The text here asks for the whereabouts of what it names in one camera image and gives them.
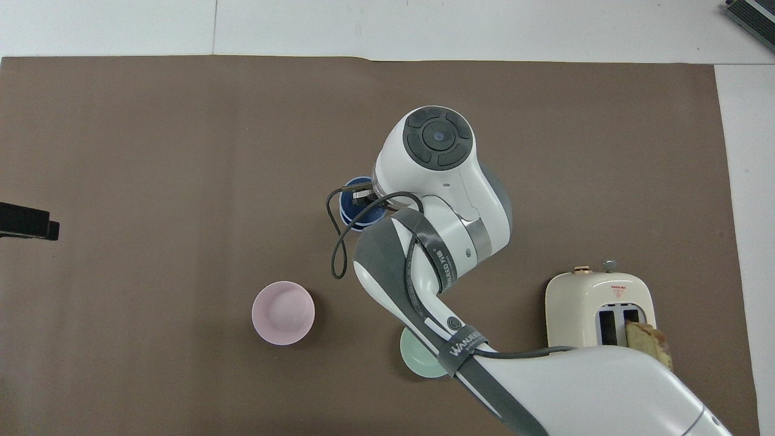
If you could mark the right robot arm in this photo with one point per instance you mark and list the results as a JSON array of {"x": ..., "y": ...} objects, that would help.
[{"x": 563, "y": 387}]

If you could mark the blue cup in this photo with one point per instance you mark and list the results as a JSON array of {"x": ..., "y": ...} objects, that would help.
[{"x": 350, "y": 209}]

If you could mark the pink bowl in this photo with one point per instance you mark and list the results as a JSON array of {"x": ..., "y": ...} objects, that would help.
[{"x": 283, "y": 313}]

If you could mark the light green bowl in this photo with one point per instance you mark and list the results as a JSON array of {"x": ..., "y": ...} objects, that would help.
[{"x": 416, "y": 358}]

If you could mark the cream toaster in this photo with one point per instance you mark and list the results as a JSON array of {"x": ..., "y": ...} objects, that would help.
[{"x": 575, "y": 303}]

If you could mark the toast slice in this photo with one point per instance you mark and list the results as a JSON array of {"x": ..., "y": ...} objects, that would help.
[{"x": 648, "y": 340}]

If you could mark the black stand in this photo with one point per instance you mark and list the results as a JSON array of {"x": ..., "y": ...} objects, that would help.
[{"x": 24, "y": 221}]

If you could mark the dark grey ribbed box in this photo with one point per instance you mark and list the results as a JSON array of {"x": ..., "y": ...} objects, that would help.
[{"x": 754, "y": 12}]

